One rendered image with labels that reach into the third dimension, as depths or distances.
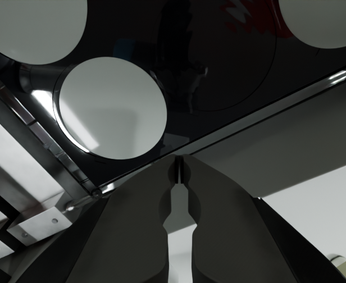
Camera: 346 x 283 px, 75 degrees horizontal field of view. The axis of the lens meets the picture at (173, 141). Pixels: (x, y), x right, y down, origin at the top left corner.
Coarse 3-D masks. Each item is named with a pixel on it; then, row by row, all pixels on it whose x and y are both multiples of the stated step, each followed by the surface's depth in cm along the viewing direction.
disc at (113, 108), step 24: (72, 72) 20; (96, 72) 20; (120, 72) 19; (144, 72) 19; (72, 96) 21; (96, 96) 20; (120, 96) 20; (144, 96) 20; (72, 120) 22; (96, 120) 22; (120, 120) 21; (144, 120) 21; (96, 144) 23; (120, 144) 23; (144, 144) 23
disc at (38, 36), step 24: (0, 0) 17; (24, 0) 17; (48, 0) 17; (72, 0) 17; (0, 24) 18; (24, 24) 18; (48, 24) 18; (72, 24) 18; (0, 48) 19; (24, 48) 19; (48, 48) 19; (72, 48) 19
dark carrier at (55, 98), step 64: (128, 0) 17; (192, 0) 17; (256, 0) 17; (0, 64) 19; (64, 64) 19; (192, 64) 19; (256, 64) 19; (320, 64) 19; (64, 128) 22; (192, 128) 22
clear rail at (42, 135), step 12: (0, 84) 20; (0, 96) 20; (12, 96) 21; (12, 108) 21; (24, 108) 21; (24, 120) 21; (36, 120) 22; (36, 132) 22; (60, 156) 23; (72, 168) 24; (84, 180) 25
